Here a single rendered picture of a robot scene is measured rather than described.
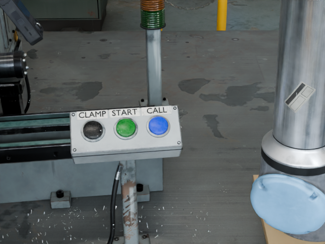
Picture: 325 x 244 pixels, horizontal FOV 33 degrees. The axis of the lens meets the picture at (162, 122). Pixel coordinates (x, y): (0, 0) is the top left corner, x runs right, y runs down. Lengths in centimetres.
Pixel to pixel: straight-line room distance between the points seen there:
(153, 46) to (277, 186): 67
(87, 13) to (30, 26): 336
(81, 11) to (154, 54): 297
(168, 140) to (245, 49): 105
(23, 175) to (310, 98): 61
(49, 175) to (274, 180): 49
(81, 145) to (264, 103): 77
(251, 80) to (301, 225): 85
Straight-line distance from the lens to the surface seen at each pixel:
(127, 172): 89
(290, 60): 74
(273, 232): 104
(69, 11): 434
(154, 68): 139
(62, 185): 113
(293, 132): 78
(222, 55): 179
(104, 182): 112
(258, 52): 183
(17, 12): 96
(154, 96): 142
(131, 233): 97
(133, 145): 83
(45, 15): 439
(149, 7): 132
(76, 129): 84
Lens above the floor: 148
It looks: 29 degrees down
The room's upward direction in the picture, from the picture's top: 1 degrees counter-clockwise
